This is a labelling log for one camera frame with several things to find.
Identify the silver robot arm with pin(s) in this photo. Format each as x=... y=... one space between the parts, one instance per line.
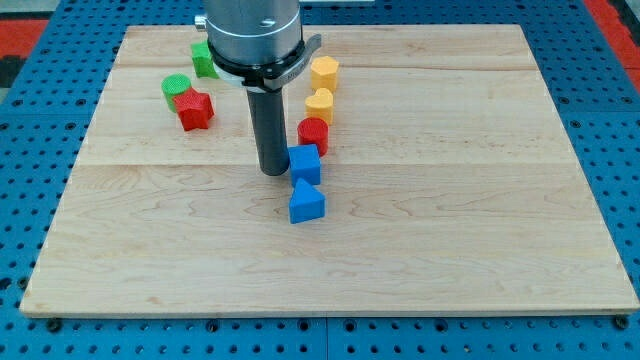
x=256 y=44

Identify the red star block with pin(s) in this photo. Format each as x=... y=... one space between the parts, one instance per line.
x=194 y=109

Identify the green star block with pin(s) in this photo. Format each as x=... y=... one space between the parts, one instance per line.
x=202 y=60

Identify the blue cube block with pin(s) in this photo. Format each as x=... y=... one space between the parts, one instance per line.
x=305 y=164

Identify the blue triangle block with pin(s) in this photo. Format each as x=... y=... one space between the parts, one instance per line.
x=306 y=203

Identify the red cylinder block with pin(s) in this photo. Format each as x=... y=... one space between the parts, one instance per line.
x=314 y=131

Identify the yellow heart block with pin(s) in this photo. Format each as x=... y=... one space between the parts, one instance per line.
x=320 y=105

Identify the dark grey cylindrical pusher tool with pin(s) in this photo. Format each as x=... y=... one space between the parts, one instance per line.
x=268 y=122

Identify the light wooden board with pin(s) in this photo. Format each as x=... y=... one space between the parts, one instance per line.
x=451 y=187

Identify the yellow pentagon block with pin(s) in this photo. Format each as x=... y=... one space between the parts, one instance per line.
x=324 y=73

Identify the green cylinder block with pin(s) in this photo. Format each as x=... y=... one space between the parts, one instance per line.
x=174 y=85

